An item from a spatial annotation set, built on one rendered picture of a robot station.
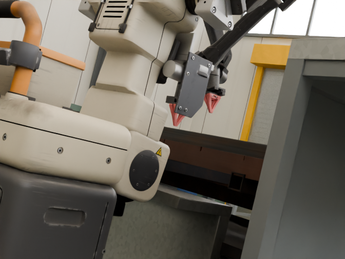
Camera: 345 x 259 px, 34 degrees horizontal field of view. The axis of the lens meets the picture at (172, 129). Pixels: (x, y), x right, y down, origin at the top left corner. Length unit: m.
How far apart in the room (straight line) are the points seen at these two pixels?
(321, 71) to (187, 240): 0.76
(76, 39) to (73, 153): 9.30
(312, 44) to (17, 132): 0.56
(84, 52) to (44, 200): 9.46
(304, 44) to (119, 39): 0.49
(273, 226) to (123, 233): 0.87
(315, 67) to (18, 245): 0.62
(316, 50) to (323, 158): 0.26
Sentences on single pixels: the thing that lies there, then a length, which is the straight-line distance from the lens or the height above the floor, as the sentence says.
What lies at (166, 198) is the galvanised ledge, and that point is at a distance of 1.49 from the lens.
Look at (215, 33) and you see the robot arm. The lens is 2.23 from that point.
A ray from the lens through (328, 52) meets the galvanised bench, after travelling 1.07.
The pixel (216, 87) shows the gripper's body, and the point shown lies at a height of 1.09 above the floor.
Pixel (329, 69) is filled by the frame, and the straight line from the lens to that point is 1.06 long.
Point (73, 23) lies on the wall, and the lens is 10.27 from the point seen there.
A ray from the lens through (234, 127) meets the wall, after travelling 12.05.
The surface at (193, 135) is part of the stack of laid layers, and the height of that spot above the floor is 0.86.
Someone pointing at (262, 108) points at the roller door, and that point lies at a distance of 11.74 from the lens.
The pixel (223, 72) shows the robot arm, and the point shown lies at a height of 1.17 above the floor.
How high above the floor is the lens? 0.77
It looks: 3 degrees up
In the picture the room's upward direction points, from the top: 14 degrees clockwise
